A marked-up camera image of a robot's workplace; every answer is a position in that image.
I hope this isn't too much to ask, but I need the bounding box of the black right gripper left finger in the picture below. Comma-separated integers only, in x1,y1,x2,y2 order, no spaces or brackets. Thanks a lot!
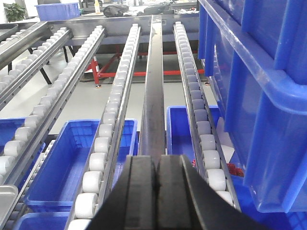
87,156,155,230

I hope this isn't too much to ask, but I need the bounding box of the dark metal divider rail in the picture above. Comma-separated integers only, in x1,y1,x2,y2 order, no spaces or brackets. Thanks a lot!
139,15,165,161

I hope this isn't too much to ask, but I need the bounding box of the blue bin lower left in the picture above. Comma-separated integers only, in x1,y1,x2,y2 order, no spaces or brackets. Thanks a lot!
25,119,139,213

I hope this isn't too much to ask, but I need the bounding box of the green potted plant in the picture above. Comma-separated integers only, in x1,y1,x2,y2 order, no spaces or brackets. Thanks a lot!
3,3,26,23

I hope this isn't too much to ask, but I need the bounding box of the blue bin in background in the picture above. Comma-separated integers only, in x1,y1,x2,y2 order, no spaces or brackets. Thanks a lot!
35,2,80,21

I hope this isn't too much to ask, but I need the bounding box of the roller track with white wheels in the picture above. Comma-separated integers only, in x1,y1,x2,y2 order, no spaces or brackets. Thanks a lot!
65,23,141,230

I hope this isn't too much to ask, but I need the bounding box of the large blue bin on shelf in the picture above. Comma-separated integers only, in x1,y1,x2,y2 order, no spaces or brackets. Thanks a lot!
199,0,307,212

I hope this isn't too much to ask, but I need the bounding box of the red metal frame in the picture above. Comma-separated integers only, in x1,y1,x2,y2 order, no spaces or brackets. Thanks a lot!
85,51,205,85

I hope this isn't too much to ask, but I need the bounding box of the blue bin lower middle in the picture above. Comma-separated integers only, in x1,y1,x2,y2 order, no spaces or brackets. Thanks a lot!
166,105,221,166

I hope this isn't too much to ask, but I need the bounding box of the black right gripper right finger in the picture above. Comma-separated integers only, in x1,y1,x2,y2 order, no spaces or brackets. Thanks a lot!
157,155,266,230

